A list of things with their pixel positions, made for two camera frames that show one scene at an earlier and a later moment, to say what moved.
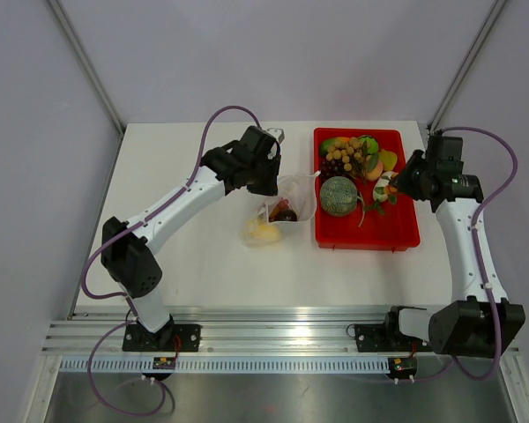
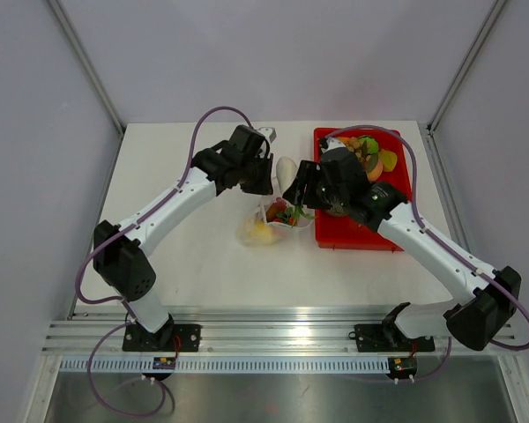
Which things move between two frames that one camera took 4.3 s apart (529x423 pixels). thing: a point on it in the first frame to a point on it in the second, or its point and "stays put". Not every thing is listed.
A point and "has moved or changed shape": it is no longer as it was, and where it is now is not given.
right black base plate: x=387 y=338 stays put
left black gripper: x=269 y=189 stays put
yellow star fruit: x=388 y=159 stays put
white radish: x=379 y=193 has moved or changed shape
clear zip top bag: x=295 y=203 stays put
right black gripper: x=401 y=180 to x=309 y=173
